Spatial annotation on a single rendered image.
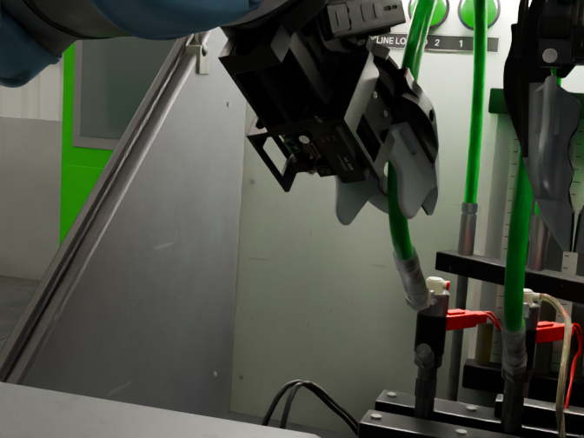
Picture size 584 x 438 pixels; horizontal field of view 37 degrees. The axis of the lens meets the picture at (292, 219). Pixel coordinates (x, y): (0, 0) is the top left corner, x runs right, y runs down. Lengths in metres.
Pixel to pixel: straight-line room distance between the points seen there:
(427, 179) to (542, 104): 0.15
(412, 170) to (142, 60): 3.11
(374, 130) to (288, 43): 0.08
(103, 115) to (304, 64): 3.27
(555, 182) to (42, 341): 0.48
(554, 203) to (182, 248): 0.60
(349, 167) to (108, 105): 3.24
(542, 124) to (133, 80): 3.27
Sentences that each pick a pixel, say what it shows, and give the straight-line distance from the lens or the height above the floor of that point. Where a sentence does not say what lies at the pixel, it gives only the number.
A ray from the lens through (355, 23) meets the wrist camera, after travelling 0.56.
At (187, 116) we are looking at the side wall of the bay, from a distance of 0.99.
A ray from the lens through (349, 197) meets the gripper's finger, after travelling 0.61.
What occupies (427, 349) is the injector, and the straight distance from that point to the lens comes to 0.79.
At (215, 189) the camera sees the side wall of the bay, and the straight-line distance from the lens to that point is 1.08.
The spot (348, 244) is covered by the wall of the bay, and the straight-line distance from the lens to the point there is 1.12.
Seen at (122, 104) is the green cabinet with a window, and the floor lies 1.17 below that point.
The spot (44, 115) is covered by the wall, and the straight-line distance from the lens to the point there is 5.51.
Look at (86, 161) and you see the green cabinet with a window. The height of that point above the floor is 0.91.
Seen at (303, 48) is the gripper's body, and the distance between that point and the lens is 0.51.
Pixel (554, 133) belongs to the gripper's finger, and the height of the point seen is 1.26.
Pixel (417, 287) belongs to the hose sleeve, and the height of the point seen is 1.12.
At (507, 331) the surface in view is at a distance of 0.69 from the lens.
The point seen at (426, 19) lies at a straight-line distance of 0.65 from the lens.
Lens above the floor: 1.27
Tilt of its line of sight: 9 degrees down
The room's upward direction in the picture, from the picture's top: 4 degrees clockwise
